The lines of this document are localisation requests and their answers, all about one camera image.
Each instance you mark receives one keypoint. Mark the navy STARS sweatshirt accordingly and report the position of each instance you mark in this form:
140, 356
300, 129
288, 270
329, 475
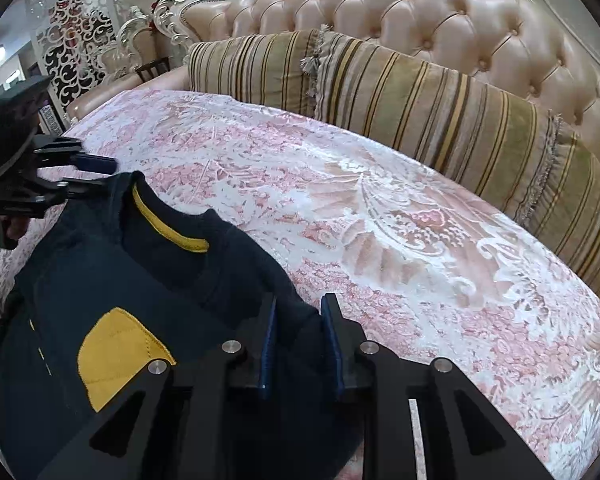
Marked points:
123, 280

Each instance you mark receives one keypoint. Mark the pink white floral bedspread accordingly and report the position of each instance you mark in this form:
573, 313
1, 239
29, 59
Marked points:
427, 268

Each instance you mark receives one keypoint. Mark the operator left hand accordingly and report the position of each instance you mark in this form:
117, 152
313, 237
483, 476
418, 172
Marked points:
2, 227

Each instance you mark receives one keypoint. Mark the white carved lattice screen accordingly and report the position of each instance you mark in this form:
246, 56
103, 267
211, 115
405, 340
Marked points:
69, 38

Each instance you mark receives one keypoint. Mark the striped olive bolster pillow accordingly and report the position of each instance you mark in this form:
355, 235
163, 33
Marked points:
275, 70

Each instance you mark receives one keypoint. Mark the pink leather armchair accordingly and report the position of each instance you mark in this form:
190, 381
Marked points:
138, 43

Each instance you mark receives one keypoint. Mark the tufted pink leather headboard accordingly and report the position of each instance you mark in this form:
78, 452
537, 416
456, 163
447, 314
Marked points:
542, 50

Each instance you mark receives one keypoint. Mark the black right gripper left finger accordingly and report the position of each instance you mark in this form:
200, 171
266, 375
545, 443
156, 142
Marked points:
191, 420

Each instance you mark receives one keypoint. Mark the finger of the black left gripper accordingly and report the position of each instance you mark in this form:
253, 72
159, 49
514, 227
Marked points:
73, 189
80, 152

